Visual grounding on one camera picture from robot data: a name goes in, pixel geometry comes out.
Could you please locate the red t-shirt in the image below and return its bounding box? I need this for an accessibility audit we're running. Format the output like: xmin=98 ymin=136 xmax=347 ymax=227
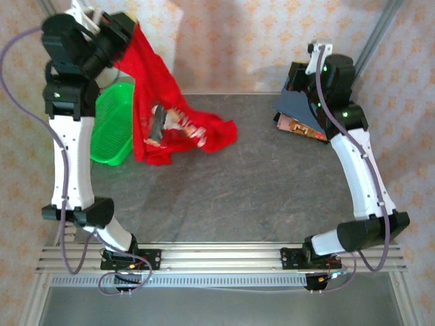
xmin=114 ymin=22 xmax=239 ymax=167

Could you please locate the stack of folded clothes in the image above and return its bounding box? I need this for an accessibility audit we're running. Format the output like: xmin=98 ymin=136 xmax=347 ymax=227
xmin=273 ymin=88 xmax=330 ymax=137

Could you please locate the patterned folded t-shirt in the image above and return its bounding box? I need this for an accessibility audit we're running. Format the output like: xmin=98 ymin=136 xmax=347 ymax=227
xmin=275 ymin=113 xmax=329 ymax=142

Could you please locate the green plastic basket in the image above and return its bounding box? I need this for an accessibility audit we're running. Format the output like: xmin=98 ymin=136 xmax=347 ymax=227
xmin=90 ymin=82 xmax=136 ymax=167

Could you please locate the aluminium frame post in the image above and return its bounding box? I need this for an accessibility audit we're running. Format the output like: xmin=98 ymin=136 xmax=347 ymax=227
xmin=35 ymin=0 xmax=64 ymax=18
xmin=353 ymin=0 xmax=405 ymax=74

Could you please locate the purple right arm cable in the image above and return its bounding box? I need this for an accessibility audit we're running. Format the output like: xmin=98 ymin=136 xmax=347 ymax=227
xmin=314 ymin=47 xmax=392 ymax=295

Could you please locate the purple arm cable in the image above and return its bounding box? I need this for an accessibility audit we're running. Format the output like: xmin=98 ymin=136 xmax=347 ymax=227
xmin=314 ymin=47 xmax=392 ymax=295
xmin=0 ymin=26 xmax=154 ymax=297

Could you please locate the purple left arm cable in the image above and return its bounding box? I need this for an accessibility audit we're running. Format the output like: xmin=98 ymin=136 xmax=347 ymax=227
xmin=0 ymin=26 xmax=154 ymax=297

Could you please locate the aluminium table side rail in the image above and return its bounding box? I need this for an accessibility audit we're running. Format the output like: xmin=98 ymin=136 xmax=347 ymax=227
xmin=54 ymin=220 xmax=78 ymax=245

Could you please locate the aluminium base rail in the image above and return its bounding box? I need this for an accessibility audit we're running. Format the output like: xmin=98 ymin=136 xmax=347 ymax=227
xmin=35 ymin=241 xmax=407 ymax=274

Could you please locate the aluminium frame leg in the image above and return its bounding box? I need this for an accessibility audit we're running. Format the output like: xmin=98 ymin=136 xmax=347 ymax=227
xmin=18 ymin=271 xmax=52 ymax=326
xmin=389 ymin=271 xmax=421 ymax=326

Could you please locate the grey slotted cable duct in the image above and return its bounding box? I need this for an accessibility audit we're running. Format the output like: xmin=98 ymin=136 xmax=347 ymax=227
xmin=50 ymin=274 xmax=309 ymax=288

